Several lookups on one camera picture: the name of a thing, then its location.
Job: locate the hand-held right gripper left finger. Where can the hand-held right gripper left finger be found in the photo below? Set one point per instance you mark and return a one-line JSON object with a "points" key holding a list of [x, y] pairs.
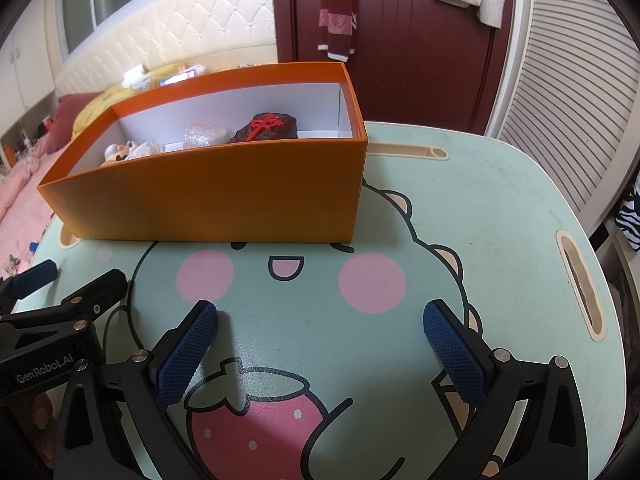
{"points": [[187, 355]]}

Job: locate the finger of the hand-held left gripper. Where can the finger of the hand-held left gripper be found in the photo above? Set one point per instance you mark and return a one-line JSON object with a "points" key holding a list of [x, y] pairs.
{"points": [[35, 272], [102, 290]]}

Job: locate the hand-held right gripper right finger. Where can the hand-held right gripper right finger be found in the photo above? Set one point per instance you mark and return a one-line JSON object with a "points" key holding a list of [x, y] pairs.
{"points": [[455, 355]]}

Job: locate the white plastic bag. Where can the white plastic bag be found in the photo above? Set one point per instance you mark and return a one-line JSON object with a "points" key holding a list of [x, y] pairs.
{"points": [[145, 151]]}

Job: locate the orange cardboard box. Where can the orange cardboard box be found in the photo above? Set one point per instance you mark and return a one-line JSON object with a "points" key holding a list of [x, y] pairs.
{"points": [[225, 195]]}

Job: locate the bubble wrap ball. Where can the bubble wrap ball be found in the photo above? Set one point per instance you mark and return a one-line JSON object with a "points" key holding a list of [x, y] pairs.
{"points": [[205, 135]]}

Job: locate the dark red mahjong tile block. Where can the dark red mahjong tile block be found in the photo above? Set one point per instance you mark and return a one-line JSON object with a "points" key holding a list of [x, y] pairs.
{"points": [[265, 127]]}

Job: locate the cartoon printed green desktop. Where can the cartoon printed green desktop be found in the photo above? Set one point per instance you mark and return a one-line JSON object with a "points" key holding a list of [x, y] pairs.
{"points": [[500, 210]]}

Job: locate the pink blanket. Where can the pink blanket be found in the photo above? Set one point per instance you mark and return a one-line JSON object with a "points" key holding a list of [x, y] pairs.
{"points": [[20, 210]]}

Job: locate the dark red pillow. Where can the dark red pillow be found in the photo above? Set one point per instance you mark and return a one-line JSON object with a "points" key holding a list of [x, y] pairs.
{"points": [[70, 115]]}

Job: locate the yellow pillow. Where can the yellow pillow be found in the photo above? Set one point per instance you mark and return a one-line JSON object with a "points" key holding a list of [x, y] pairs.
{"points": [[100, 107]]}

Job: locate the white cabinet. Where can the white cabinet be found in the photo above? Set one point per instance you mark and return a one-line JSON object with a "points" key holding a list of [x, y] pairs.
{"points": [[25, 75]]}

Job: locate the white device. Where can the white device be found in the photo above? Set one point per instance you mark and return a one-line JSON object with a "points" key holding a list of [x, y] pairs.
{"points": [[135, 77]]}

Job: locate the zebra striped cloth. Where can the zebra striped cloth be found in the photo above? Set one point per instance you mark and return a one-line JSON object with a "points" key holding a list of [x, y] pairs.
{"points": [[629, 220]]}

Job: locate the white tablet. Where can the white tablet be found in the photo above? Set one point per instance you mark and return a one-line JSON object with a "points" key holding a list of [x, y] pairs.
{"points": [[177, 77]]}

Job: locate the cream padded headboard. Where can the cream padded headboard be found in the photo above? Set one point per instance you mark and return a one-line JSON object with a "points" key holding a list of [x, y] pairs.
{"points": [[200, 25]]}

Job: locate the white louvered closet door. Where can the white louvered closet door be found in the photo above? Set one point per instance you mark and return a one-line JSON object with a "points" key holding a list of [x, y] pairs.
{"points": [[575, 85]]}

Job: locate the dark red wooden door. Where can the dark red wooden door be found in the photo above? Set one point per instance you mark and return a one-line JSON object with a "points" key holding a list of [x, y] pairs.
{"points": [[425, 60]]}

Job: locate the red striped scarf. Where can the red striped scarf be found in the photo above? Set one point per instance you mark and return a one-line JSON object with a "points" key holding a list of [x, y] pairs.
{"points": [[337, 10]]}

